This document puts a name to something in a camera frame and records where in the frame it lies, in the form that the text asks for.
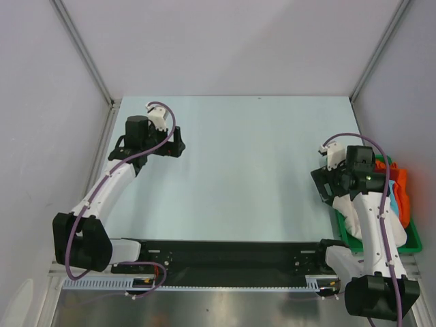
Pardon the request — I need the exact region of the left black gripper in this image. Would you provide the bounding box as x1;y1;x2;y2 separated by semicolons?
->
142;123;185;158

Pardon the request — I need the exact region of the aluminium frame post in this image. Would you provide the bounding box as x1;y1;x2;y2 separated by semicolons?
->
49;0;114;108
349;0;413;104

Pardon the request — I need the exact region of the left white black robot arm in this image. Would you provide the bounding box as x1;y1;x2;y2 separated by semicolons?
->
52;102;185;273

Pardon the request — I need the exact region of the orange t-shirt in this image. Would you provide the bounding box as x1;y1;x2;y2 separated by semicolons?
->
387;162;411;229

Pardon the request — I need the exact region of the white green raglan t-shirt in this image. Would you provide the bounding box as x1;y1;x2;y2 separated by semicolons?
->
332;194;407;247

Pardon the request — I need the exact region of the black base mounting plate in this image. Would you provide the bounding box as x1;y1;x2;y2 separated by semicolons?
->
111;240;334;288

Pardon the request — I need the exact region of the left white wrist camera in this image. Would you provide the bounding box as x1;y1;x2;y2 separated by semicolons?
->
146;104;169;131

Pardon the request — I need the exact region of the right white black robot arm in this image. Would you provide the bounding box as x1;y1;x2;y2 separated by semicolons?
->
311;141;420;324

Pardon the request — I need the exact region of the left aluminium frame post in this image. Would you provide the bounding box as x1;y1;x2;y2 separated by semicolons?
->
49;0;114;108

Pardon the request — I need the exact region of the right aluminium frame post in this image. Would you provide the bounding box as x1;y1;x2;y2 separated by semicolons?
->
349;0;413;104

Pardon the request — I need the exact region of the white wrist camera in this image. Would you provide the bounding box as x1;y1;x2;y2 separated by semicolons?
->
146;104;169;131
318;141;346;171

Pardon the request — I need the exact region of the green plastic bin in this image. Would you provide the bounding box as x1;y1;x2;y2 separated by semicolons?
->
335;157;422;253

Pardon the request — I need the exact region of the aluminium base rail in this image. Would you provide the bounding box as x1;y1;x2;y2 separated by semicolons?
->
47;253;420;279

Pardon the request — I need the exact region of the grey slotted cable duct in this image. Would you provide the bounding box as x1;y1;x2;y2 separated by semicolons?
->
63;275;340;292

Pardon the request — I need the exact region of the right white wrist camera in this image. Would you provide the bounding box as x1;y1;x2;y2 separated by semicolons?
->
318;141;346;171

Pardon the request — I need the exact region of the light blue t-shirt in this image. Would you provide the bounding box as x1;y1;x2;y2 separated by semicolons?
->
389;180;399;217

